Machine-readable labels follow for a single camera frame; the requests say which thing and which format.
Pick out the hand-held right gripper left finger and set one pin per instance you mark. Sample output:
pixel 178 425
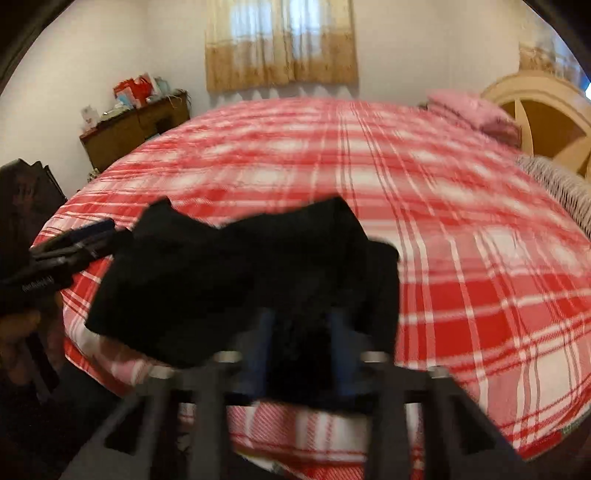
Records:
pixel 264 350

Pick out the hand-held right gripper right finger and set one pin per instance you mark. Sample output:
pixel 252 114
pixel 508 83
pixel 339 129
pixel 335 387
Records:
pixel 344 350

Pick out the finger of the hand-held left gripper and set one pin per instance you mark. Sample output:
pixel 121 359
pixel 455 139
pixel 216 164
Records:
pixel 83 233
pixel 78 258

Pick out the black pants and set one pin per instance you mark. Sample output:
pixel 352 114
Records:
pixel 207 286

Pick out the person's left hand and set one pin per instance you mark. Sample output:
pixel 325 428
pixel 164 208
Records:
pixel 16 334

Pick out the dark furniture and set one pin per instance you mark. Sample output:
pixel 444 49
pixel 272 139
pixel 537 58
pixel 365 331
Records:
pixel 27 194

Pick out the brown wooden desk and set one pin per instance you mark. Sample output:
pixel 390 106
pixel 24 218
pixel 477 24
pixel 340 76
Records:
pixel 120 134

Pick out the red plaid blanket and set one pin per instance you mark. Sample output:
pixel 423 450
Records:
pixel 461 277

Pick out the red paper bag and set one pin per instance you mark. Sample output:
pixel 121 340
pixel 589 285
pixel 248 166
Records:
pixel 134 92

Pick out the pale paper bag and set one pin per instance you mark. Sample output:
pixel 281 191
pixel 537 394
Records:
pixel 160 87

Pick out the beige patterned curtain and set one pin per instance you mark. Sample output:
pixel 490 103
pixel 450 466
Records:
pixel 277 55

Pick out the pink pillow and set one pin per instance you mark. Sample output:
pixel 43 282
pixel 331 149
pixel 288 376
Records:
pixel 471 110

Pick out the striped pillow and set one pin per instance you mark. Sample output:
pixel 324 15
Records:
pixel 563 184

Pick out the cream wooden headboard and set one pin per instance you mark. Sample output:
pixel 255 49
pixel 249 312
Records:
pixel 521 87

